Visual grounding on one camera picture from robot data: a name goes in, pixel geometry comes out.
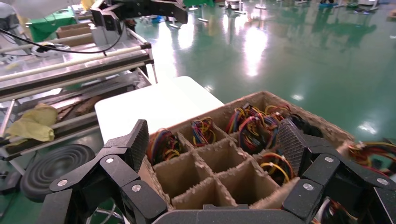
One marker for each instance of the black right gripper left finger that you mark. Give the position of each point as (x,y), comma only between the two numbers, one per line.
(120,173)

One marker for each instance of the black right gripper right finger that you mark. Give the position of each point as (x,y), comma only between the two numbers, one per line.
(321,173)

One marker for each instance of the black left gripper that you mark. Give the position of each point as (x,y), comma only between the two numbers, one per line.
(145,6)

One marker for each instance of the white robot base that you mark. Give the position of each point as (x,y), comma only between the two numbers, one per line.
(233,4)

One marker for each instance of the grey metal block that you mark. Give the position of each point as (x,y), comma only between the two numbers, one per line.
(108,37)

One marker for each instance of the black ribbed round disc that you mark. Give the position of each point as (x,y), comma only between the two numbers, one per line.
(57,170)

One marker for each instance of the plain brown cardboard box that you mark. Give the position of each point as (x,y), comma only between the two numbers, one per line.
(74,32)

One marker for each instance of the white table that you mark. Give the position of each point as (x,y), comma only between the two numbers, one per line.
(154,105)

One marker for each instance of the steel roller rack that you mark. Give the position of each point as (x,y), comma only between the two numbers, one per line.
(77,71)

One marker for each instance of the green cloth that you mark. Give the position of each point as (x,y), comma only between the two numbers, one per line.
(52,26)

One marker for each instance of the brown cardboard divider box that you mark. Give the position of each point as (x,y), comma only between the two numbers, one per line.
(229,154)

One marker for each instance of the yellow cloth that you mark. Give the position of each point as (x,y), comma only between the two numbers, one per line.
(34,123)

